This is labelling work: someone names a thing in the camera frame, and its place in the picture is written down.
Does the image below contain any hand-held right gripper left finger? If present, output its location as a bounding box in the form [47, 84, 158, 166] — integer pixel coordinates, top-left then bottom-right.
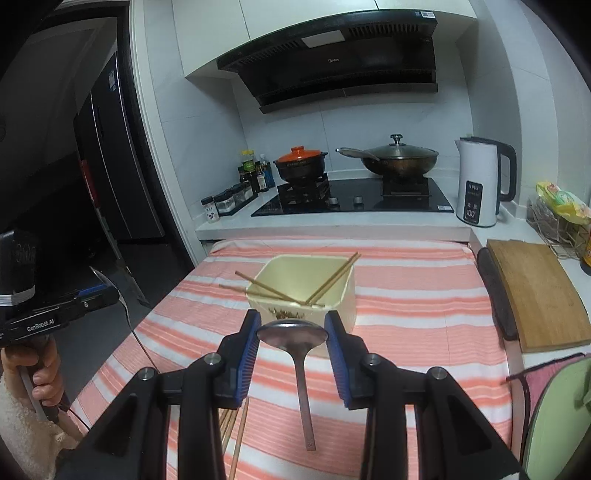
[55, 309, 262, 480]

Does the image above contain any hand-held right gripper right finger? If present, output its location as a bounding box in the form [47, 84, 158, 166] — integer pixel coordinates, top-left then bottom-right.
[323, 310, 532, 480]

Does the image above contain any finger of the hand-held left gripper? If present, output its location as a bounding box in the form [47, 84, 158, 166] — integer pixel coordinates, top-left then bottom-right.
[59, 282, 122, 321]

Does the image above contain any cream utensil holder box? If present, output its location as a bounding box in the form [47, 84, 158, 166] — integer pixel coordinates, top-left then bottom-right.
[246, 255, 358, 344]

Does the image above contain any person's left forearm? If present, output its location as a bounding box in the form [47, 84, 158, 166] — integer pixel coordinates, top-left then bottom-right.
[0, 369, 81, 480]

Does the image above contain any person's left hand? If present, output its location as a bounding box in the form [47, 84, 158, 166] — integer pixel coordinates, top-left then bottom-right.
[0, 335, 65, 414]

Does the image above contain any orange striped cloth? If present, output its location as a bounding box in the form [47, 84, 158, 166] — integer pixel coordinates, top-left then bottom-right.
[69, 237, 527, 480]

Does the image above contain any dark refrigerator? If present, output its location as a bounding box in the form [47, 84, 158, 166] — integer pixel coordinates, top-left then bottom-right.
[74, 51, 165, 241]

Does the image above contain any rack of spice jars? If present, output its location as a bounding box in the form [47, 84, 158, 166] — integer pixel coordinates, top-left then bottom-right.
[214, 182, 259, 217]

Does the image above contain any black gas cooktop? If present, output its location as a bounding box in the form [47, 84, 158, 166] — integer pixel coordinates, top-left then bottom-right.
[250, 173, 456, 218]

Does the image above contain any dark brown board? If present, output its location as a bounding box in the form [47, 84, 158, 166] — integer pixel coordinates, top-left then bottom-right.
[476, 248, 519, 342]

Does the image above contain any clay pot with orange lid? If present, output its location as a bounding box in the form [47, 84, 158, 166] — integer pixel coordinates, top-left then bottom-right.
[273, 146, 330, 182]

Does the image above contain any yellow cap bottle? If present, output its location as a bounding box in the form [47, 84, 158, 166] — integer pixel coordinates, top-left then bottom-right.
[240, 150, 257, 185]

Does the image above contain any pink towel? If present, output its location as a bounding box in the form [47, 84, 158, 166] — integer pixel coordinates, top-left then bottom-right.
[506, 353, 588, 423]

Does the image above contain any dark wok with lid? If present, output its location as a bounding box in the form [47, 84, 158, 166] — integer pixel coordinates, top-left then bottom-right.
[335, 134, 440, 179]

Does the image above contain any wooden cutting board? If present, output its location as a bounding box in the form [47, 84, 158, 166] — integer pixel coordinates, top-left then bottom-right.
[486, 239, 591, 354]

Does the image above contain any white electric kettle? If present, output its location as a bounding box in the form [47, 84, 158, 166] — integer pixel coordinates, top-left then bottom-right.
[455, 136, 518, 228]

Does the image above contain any yellow snack packet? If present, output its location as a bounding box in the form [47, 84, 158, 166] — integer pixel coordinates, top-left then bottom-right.
[536, 181, 591, 227]

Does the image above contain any black range hood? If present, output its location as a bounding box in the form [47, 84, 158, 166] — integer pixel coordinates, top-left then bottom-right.
[216, 11, 439, 115]

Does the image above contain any wire basket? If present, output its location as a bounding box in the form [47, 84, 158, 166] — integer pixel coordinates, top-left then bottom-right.
[526, 194, 591, 260]

